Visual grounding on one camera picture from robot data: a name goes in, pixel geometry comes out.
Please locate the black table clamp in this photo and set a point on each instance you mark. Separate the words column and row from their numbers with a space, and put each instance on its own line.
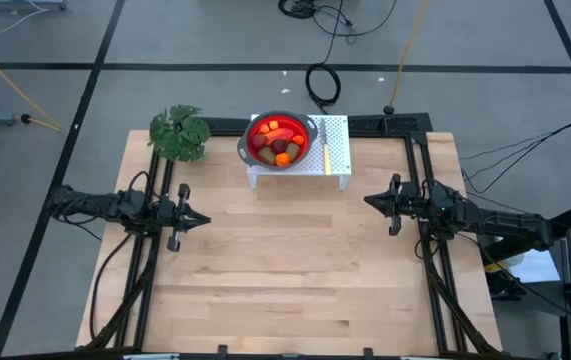
column 222, row 352
column 368, row 353

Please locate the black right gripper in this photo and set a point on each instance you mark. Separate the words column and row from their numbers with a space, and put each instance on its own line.
column 412, row 202

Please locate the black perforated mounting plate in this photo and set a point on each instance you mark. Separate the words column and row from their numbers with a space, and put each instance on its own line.
column 390, row 123

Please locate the red collapsible colander bowl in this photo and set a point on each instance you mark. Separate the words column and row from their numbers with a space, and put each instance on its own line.
column 302, row 131

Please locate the round orange fruit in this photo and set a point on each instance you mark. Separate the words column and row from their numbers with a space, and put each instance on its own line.
column 283, row 159

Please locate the green plant in white pot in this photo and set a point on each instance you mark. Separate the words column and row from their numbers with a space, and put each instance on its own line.
column 180, row 135

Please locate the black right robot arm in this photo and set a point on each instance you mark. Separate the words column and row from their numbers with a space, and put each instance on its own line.
column 495, row 222

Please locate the white perforated shelf riser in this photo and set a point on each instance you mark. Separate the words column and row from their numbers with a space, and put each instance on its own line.
column 337, row 145

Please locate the white sheet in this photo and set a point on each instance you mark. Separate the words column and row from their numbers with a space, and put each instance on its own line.
column 530, row 265

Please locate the red-yellow mango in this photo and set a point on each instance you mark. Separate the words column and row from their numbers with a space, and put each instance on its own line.
column 280, row 134

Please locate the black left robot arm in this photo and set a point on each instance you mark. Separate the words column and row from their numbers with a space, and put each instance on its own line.
column 105, row 206

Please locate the black aluminium table frame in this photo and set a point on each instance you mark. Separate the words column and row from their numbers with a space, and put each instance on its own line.
column 217, row 123

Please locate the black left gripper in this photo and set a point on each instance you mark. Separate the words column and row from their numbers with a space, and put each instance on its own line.
column 172, row 215

